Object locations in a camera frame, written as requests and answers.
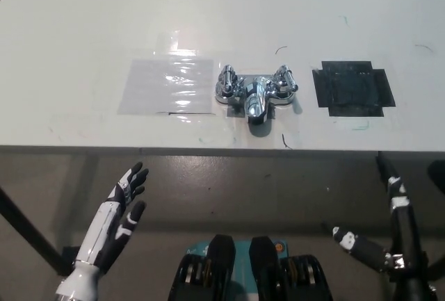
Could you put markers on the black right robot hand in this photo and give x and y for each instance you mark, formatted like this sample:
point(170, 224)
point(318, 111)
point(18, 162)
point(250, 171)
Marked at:
point(406, 238)

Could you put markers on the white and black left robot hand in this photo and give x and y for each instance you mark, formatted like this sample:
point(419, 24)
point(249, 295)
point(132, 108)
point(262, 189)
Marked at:
point(104, 231)

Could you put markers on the chrome faucet body with spout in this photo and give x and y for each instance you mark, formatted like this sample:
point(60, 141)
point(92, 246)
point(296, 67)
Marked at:
point(255, 101)

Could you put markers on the black rounded object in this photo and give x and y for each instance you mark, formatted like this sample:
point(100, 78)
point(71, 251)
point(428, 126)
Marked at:
point(438, 176)

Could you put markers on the black diagonal table leg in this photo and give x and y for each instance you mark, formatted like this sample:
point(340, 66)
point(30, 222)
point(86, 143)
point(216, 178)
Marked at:
point(31, 224)

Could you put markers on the black tape patch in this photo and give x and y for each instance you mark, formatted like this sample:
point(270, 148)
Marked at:
point(351, 89)

